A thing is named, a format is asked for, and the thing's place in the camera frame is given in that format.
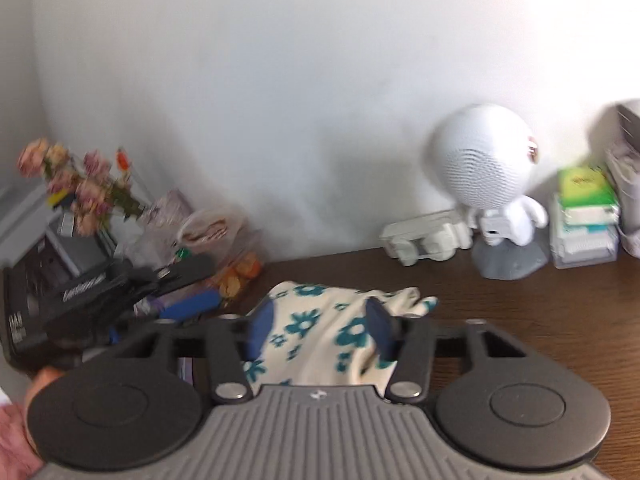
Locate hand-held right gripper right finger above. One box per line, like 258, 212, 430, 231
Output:
364, 296, 529, 404

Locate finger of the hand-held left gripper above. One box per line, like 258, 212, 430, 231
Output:
106, 289, 223, 347
129, 253, 217, 295

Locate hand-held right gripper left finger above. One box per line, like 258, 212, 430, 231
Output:
132, 304, 277, 404

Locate teal floral cream pants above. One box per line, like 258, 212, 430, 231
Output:
240, 281, 439, 401

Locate person's left forearm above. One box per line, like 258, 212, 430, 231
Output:
0, 402, 43, 480

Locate person's left hand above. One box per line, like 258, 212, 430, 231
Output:
22, 365, 67, 461

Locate plastic snack bag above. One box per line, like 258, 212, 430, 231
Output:
177, 207, 251, 262

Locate clear plastic fruit box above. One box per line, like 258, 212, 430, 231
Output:
210, 250, 264, 304

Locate pale textured vase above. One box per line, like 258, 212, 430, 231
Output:
142, 190, 196, 232

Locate white letter ornament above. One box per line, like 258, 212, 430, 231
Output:
379, 210, 473, 267

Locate dried rose bouquet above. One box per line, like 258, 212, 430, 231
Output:
17, 137, 151, 238

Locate white robot figurine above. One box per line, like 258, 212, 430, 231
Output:
432, 104, 551, 280

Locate clear wrapped tissue pack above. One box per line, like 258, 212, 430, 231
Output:
549, 220, 620, 269

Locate green tissue pack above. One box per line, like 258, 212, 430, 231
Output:
556, 165, 620, 226

